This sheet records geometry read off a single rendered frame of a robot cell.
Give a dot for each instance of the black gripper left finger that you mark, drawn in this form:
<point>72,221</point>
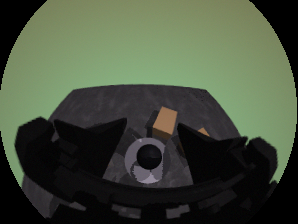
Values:
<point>97,144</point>

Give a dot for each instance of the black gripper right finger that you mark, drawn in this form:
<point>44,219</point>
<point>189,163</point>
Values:
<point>204,153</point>

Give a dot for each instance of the french press coffee maker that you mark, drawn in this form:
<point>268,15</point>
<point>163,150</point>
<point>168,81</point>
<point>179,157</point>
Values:
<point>147,160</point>

